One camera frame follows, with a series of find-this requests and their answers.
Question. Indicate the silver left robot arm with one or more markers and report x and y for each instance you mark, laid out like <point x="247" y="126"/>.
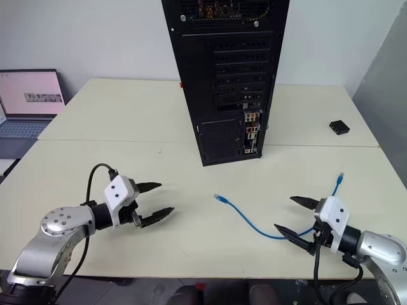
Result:
<point x="57" y="223"/>

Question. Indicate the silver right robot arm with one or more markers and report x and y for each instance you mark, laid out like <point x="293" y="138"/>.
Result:
<point x="378" y="246"/>

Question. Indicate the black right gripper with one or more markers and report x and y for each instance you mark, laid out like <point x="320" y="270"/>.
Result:
<point x="321" y="236"/>

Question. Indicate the grey partition panel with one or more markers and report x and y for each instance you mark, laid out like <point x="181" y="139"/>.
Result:
<point x="384" y="95"/>

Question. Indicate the small black adapter box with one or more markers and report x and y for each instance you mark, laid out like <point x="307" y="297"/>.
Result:
<point x="339" y="127"/>

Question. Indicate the open laptop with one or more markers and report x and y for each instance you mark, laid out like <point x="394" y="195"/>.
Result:
<point x="30" y="92"/>

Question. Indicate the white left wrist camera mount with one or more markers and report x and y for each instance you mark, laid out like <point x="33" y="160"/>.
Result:
<point x="116" y="190"/>

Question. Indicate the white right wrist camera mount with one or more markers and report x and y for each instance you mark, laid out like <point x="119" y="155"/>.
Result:
<point x="337" y="216"/>

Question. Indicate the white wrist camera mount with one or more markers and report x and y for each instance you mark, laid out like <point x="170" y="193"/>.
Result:
<point x="116" y="190"/>
<point x="337" y="216"/>

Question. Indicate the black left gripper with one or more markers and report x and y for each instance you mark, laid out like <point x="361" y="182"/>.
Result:
<point x="128" y="214"/>

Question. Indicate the black computer tower case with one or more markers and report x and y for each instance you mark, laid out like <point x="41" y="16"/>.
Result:
<point x="225" y="79"/>

